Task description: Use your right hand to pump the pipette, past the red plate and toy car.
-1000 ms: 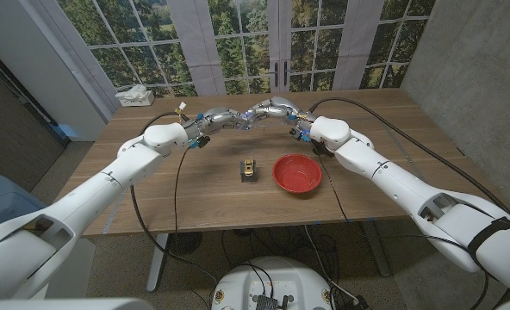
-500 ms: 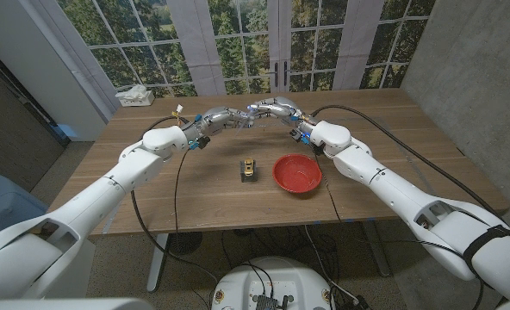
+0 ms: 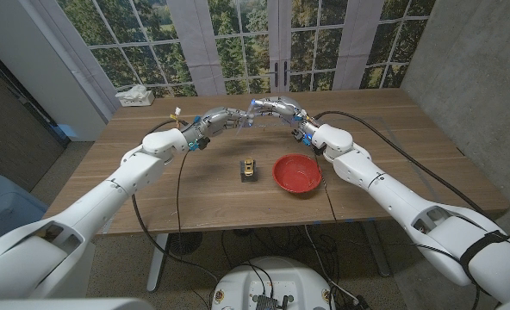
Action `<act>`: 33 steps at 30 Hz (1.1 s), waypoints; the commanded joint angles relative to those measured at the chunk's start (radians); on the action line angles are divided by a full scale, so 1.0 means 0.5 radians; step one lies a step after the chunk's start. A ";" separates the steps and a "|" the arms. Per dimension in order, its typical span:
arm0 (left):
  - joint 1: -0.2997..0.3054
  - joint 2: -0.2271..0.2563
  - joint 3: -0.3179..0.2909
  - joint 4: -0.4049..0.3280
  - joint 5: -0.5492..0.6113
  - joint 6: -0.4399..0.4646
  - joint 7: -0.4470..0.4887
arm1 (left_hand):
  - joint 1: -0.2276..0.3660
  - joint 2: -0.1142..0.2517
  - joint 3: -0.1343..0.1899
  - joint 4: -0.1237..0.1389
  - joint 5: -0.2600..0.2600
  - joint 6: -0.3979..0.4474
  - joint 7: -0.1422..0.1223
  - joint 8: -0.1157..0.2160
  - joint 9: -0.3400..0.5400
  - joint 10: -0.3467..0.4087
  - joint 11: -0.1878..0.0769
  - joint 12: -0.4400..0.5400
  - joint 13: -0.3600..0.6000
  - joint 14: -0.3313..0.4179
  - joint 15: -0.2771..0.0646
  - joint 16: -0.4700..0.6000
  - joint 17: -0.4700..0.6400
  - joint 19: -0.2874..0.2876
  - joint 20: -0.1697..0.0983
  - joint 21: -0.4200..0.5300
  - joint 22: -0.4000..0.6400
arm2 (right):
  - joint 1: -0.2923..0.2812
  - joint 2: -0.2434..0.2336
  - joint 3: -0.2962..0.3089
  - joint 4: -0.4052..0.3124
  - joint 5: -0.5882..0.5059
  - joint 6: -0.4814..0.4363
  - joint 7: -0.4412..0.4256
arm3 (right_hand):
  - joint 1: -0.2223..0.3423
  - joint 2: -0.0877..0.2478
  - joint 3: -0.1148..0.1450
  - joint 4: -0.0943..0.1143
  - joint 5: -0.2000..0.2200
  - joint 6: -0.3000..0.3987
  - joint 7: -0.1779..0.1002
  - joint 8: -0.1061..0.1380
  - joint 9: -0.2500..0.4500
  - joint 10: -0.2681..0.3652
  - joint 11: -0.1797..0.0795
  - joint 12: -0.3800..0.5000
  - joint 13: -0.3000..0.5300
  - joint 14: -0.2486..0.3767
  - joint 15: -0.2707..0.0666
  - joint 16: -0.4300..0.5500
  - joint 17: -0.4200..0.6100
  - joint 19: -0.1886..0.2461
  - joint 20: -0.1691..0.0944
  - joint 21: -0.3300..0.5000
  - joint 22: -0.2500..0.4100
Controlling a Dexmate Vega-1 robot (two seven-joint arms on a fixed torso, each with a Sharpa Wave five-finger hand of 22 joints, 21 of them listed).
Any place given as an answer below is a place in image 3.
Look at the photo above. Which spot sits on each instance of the clear plastic pipette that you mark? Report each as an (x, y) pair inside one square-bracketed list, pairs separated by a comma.
[(248, 120)]

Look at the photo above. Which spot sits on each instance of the white tissue box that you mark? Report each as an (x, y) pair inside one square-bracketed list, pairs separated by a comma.
[(136, 100)]

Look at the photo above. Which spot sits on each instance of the printed window backdrop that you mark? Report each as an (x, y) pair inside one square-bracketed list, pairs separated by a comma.
[(238, 43)]

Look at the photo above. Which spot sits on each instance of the black round floor fan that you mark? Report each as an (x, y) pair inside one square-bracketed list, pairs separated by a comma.
[(185, 243)]

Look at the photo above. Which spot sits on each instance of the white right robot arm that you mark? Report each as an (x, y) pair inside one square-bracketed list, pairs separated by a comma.
[(401, 198)]

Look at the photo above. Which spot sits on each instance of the white table leg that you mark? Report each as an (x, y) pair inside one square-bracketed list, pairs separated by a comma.
[(157, 267)]

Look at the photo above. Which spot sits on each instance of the yellow toy car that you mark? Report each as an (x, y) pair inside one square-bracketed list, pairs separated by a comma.
[(249, 167)]

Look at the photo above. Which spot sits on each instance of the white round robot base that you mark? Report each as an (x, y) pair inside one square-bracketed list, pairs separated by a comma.
[(276, 280)]

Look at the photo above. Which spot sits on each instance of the red plate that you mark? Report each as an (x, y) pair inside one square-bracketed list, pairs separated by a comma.
[(297, 174)]

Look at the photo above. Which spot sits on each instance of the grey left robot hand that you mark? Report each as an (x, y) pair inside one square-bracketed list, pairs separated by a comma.
[(220, 120)]

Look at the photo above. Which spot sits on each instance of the black block stand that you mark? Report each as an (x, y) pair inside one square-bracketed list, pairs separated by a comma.
[(248, 178)]

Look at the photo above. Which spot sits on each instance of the grey table leg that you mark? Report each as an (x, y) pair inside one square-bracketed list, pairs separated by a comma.
[(377, 249)]

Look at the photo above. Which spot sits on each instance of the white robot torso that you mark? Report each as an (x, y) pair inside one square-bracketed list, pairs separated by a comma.
[(65, 304)]

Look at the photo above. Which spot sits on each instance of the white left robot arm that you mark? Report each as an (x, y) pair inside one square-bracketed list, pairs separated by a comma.
[(87, 206)]

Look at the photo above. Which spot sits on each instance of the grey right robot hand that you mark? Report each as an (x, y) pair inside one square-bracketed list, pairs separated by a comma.
[(283, 107)]

